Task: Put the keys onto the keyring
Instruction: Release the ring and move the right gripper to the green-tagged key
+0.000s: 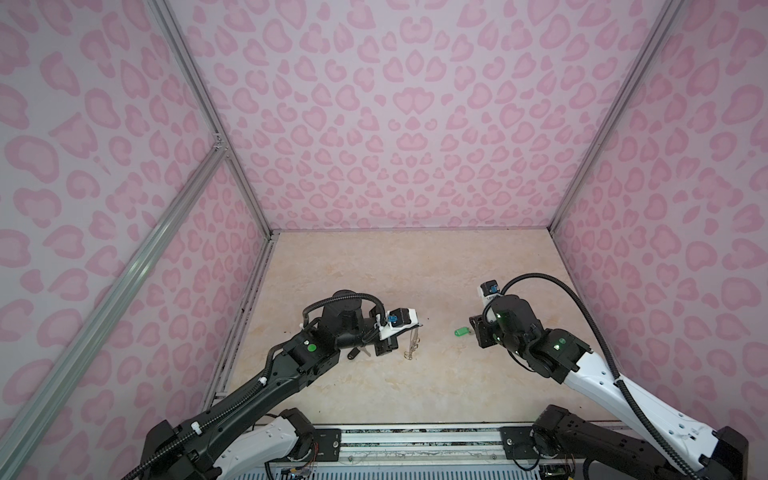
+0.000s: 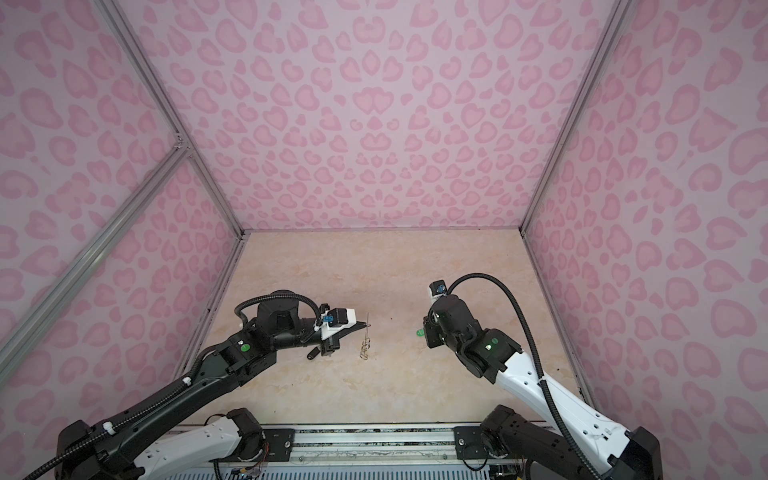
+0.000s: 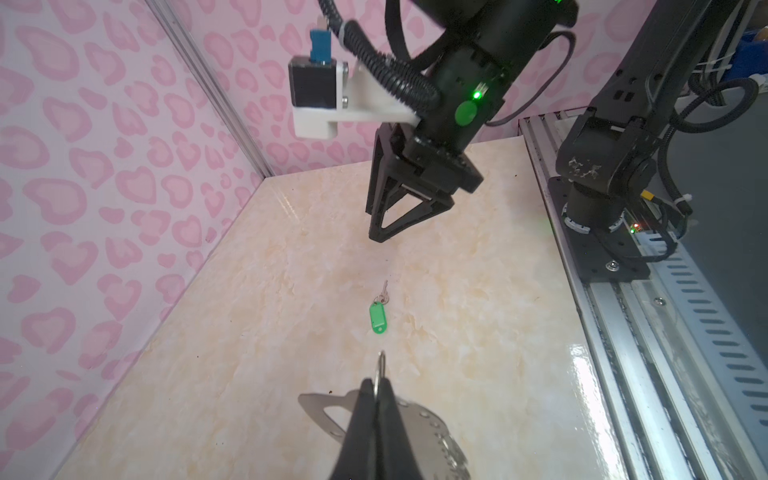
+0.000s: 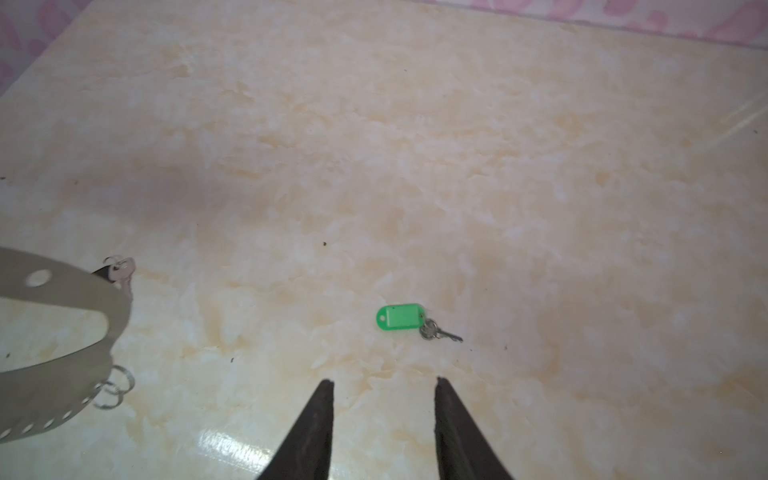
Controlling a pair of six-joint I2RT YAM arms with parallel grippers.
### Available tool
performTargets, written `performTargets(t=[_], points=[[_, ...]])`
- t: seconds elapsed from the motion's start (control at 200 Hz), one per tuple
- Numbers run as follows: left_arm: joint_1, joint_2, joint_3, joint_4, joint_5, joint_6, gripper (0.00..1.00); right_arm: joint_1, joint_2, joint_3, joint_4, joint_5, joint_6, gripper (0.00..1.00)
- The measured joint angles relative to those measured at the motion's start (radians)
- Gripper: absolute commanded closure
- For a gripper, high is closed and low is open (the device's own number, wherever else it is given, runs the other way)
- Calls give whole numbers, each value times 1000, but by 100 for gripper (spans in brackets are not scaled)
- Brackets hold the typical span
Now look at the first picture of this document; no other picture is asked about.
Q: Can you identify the black corrugated cable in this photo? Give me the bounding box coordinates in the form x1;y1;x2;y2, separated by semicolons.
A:
119;292;388;480
482;272;703;480

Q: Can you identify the left black corrugated cable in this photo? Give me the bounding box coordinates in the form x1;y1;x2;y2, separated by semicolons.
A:
119;292;388;480

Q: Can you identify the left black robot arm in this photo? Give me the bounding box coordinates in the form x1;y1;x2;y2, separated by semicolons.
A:
126;290;420;479

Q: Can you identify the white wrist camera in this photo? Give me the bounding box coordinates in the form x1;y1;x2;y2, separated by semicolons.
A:
378;308;420;340
478;280;500;307

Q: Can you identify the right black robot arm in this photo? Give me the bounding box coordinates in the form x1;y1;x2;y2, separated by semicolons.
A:
470;283;749;479

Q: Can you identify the right corner aluminium post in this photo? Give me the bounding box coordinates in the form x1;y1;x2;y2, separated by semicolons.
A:
547;0;687;236

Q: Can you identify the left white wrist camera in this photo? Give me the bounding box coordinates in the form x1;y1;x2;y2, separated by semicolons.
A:
378;308;420;340

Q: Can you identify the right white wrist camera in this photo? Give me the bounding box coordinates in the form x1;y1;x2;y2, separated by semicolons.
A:
478;280;500;307

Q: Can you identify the right black corrugated cable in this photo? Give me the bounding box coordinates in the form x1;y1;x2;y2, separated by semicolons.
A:
482;272;703;480

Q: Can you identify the corner aluminium post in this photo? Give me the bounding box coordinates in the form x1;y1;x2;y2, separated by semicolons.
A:
146;0;273;240
547;0;687;236

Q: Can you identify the diagonal aluminium frame bar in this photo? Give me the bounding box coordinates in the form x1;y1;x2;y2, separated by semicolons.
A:
1;146;229;479

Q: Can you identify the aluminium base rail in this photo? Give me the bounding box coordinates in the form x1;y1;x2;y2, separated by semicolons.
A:
159;422;691;480

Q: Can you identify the left corner aluminium post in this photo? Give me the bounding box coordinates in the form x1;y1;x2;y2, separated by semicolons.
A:
146;0;273;240

